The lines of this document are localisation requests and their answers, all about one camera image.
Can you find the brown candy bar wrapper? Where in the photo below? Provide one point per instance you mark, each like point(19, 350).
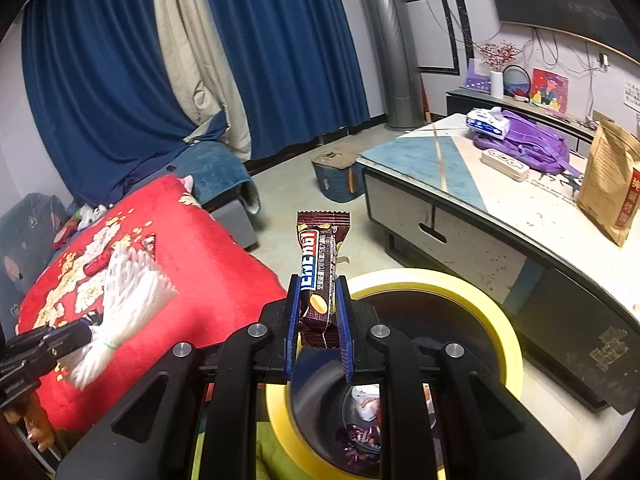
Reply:
point(320, 260)

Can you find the blue grey blanket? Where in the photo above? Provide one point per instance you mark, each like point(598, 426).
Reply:
point(220, 165)

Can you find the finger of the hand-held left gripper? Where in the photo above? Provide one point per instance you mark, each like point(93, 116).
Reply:
point(72, 340)

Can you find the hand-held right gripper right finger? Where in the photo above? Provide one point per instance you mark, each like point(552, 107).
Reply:
point(345, 330)

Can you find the yellow rimmed trash bin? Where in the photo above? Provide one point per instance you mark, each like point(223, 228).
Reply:
point(480, 310)

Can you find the blue curtain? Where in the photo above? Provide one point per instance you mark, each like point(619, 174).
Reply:
point(100, 85)
point(290, 50)

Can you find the person's left hand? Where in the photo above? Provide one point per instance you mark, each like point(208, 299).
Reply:
point(35, 425)

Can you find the cream curtain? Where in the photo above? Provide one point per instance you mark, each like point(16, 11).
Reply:
point(190, 50)

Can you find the grey upholstered sofa back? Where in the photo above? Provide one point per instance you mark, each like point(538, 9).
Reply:
point(30, 245)

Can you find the white plush toy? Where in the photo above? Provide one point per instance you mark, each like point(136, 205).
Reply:
point(92, 215)

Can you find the round blue ornament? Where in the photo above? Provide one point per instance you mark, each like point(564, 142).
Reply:
point(517, 82)

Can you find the white blue coffee table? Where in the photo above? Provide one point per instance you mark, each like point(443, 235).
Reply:
point(450, 170)

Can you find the white vase with red berries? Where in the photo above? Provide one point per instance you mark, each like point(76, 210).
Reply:
point(496, 82)

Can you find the purple box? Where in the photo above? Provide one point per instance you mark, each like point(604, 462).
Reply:
point(477, 77)

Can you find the red patterned cushion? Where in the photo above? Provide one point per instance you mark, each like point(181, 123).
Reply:
point(210, 260)

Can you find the brown paper bag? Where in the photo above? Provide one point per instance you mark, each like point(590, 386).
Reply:
point(610, 180)

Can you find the white foam net sleeve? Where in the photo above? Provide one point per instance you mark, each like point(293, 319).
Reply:
point(130, 290)

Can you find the green cloth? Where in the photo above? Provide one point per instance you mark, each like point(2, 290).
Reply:
point(270, 455)

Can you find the colourful painting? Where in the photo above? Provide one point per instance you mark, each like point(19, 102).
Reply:
point(549, 90)

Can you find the white blue tissue pack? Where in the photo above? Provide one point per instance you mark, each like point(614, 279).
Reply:
point(485, 122)

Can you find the white power strip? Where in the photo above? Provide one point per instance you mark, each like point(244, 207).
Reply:
point(505, 164)

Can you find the purple snack wrapper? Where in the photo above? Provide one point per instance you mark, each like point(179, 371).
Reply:
point(361, 437)

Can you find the blue storage box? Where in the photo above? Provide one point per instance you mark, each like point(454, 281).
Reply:
point(335, 182)

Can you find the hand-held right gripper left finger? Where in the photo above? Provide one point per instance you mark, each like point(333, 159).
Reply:
point(292, 330)

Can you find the cardboard sheet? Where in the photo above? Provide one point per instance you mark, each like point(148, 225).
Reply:
point(340, 155)

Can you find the silver tower air conditioner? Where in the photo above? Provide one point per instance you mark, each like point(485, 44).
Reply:
point(395, 50)

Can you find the purple backpack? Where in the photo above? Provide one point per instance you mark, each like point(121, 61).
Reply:
point(535, 145)

